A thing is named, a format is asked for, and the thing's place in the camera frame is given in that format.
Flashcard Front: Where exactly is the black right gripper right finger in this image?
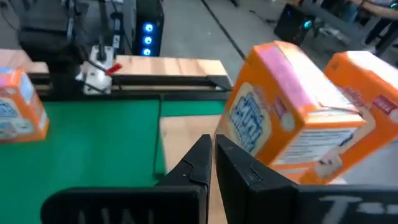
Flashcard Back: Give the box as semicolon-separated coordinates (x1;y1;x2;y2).
215;134;398;224

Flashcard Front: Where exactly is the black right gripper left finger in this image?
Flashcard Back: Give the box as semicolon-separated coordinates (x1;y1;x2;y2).
40;133;214;224

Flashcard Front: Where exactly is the orange Mini Wheats cereal box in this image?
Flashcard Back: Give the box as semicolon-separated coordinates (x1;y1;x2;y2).
0;67;50;144
298;50;398;185
216;40;368;185

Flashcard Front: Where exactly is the computer tower with blue lights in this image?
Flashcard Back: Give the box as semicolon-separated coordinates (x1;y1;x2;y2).
132;0;165;57

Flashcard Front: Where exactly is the black computer tower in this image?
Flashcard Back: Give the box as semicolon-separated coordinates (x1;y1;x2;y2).
273;2;317;47

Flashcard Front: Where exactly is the black power strip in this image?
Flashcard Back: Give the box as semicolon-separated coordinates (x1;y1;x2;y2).
110;11;124;50

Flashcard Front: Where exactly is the person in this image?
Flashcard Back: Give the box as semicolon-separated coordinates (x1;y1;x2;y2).
341;0;398;58

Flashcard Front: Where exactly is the red cable clip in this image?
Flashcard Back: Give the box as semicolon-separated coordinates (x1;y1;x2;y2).
105;63;123;77

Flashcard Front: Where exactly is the black floor cable cover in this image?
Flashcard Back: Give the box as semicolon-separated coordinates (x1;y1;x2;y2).
200;0;246;60

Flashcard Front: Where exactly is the black rig frame post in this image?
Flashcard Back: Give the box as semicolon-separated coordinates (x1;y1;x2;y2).
98;0;107;60

